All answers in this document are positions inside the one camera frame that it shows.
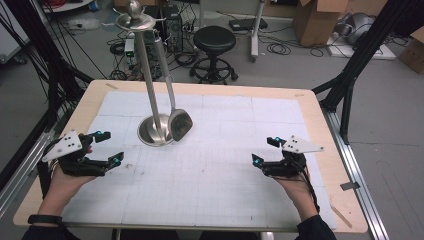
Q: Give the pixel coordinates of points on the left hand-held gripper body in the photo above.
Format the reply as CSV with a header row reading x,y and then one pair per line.
x,y
66,146

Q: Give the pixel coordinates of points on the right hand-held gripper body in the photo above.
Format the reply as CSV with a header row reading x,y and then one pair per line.
x,y
288,163

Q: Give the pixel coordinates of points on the metal utensil rack stand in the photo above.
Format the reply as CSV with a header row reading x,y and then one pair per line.
x,y
147,73

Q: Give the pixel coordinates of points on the person's right hand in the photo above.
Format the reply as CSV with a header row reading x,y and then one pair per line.
x,y
298,193

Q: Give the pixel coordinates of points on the person's left hand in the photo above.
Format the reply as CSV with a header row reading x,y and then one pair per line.
x,y
60,190

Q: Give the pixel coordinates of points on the white grid mat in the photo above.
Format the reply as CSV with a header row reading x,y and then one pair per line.
x,y
206,186

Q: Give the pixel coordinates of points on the grey tape piece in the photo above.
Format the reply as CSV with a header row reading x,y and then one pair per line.
x,y
350,186

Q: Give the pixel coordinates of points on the thin wooden stick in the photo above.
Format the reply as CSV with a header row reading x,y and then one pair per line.
x,y
340,216

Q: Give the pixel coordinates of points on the black wristband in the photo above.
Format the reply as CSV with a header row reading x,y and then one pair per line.
x,y
45,219

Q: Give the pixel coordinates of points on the white power adapter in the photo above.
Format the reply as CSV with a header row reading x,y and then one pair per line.
x,y
129,50

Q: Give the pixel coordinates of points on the white metal stand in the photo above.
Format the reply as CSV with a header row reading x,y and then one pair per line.
x,y
256,30

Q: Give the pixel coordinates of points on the black round stool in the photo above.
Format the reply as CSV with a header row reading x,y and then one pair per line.
x,y
215,38

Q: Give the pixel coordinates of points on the flat black box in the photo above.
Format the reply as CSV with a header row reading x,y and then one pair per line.
x,y
248,24

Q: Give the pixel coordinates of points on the large open cardboard box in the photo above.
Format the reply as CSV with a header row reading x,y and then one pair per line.
x,y
320,23

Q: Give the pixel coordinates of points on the grey mesh computer tower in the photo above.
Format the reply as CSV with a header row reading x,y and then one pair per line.
x,y
173,28

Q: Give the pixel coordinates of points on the small cardboard box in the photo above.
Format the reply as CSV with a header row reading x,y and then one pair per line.
x,y
121,2

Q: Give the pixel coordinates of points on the round white table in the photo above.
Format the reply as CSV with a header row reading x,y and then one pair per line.
x,y
63,5

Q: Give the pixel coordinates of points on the white floor board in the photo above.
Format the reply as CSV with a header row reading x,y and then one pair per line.
x,y
383,53

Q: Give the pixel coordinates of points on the grey rounded device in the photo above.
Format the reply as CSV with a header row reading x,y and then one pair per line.
x,y
358,26

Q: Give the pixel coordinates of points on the aluminium rail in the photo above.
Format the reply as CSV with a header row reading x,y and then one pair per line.
x,y
356,173
23,170

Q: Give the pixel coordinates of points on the black frame stand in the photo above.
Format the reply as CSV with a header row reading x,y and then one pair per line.
x,y
360,53
53,76

